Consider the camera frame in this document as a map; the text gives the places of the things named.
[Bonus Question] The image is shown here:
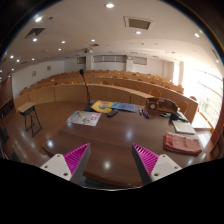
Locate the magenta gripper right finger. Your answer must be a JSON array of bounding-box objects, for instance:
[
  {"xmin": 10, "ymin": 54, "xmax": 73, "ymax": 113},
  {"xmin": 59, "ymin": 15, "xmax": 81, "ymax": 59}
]
[{"xmin": 132, "ymin": 143, "xmax": 181, "ymax": 185}]

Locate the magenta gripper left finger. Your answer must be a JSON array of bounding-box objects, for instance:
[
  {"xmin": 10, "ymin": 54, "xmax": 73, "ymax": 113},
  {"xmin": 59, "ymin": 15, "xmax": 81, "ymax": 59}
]
[{"xmin": 41, "ymin": 143, "xmax": 91, "ymax": 185}]

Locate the pink folded towel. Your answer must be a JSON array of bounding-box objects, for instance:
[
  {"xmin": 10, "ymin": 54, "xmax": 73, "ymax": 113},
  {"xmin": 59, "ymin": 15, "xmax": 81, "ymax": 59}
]
[{"xmin": 163, "ymin": 132, "xmax": 202, "ymax": 156}]

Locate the red marker pen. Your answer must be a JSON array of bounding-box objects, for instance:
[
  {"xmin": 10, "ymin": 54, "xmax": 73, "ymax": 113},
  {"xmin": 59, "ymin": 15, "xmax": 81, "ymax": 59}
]
[{"xmin": 143, "ymin": 109, "xmax": 150, "ymax": 119}]

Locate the white printed paper sheet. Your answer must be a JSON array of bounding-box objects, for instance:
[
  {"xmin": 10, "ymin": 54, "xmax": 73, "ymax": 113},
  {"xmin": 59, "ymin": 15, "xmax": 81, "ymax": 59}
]
[{"xmin": 67, "ymin": 111, "xmax": 101, "ymax": 126}]

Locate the black device on table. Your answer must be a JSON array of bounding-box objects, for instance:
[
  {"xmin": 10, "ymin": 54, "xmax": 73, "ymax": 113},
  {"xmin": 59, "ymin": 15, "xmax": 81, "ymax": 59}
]
[{"xmin": 170, "ymin": 113, "xmax": 180, "ymax": 121}]

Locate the black gooseneck microphone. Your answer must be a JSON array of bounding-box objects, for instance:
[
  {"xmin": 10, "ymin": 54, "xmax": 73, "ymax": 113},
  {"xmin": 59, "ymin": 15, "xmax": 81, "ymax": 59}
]
[{"xmin": 79, "ymin": 69, "xmax": 94, "ymax": 112}]

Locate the blue booklet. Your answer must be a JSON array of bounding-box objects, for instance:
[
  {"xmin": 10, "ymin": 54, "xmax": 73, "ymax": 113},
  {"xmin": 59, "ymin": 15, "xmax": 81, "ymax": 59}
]
[{"xmin": 111, "ymin": 102, "xmax": 138, "ymax": 112}]

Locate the yellow booklet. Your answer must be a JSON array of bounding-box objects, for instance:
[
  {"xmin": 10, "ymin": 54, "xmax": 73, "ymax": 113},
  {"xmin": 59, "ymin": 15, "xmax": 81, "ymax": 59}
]
[{"xmin": 91, "ymin": 100, "xmax": 113, "ymax": 113}]

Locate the black remote control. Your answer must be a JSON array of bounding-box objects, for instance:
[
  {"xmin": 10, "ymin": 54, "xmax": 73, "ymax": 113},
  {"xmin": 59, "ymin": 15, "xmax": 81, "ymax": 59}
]
[{"xmin": 107, "ymin": 109, "xmax": 118, "ymax": 117}]

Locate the curved wooden front bench row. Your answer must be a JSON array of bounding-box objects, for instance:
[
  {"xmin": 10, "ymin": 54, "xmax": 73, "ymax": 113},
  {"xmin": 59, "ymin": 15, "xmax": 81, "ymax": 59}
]
[{"xmin": 14, "ymin": 84, "xmax": 198, "ymax": 122}]

